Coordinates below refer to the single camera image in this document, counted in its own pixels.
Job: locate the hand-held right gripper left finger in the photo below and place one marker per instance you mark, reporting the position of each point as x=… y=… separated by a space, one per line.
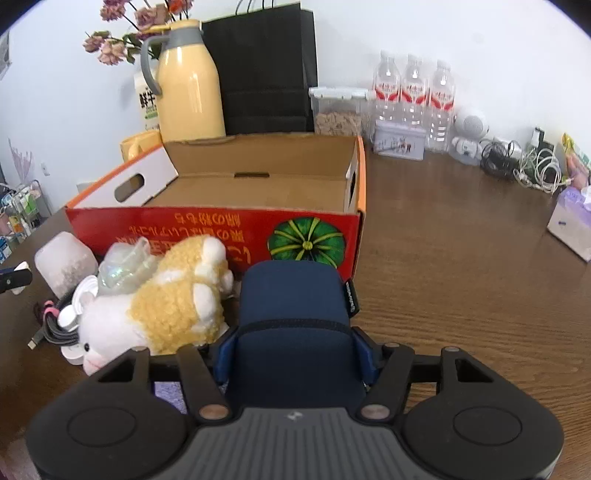
x=226 y=355

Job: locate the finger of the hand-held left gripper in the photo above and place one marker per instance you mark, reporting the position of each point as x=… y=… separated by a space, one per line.
x=16 y=279

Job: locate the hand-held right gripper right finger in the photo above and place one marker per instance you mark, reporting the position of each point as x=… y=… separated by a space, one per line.
x=367 y=360

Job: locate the white cotton pad pack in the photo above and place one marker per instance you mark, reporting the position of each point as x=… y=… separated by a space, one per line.
x=64 y=263

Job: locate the yellow white plush sheep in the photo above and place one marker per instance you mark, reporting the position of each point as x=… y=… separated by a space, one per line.
x=171 y=304

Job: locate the navy blue pouch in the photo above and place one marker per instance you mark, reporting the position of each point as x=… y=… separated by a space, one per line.
x=295 y=323

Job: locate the white round container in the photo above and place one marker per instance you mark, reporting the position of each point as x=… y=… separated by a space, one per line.
x=73 y=356

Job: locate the orange red cardboard box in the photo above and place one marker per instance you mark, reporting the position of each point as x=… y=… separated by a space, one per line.
x=184 y=226

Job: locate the storage shelf cart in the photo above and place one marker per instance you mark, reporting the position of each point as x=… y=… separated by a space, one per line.
x=21 y=217

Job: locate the purple cloth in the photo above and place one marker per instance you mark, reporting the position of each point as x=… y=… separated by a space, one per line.
x=171 y=397

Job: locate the clear crumpled plastic bag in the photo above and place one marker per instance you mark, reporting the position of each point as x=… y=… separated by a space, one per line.
x=122 y=272

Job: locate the white milk carton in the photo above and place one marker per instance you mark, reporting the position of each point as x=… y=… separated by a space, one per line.
x=147 y=106

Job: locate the printed tin box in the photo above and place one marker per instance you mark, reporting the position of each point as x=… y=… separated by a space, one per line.
x=399 y=141

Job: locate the clear seed container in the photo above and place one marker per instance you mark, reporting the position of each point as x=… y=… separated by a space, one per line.
x=337 y=122

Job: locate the dried pink rose bouquet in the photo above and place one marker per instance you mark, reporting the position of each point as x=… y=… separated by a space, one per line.
x=111 y=50

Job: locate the purple tissue pack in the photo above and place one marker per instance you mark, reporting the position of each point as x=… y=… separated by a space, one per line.
x=572 y=221

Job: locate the yellow thermos jug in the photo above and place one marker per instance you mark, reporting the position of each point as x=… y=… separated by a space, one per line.
x=189 y=92

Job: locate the clear water bottle red label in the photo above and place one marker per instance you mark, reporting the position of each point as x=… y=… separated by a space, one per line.
x=414 y=92
x=441 y=106
x=387 y=87

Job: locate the black charger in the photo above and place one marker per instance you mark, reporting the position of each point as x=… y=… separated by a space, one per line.
x=540 y=138

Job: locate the black paper bag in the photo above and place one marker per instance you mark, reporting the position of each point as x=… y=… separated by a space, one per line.
x=263 y=69

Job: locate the colourful snack packet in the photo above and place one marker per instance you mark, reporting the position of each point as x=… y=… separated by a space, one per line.
x=577 y=159

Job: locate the pink wall decal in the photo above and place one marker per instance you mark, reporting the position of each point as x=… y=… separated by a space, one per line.
x=21 y=161

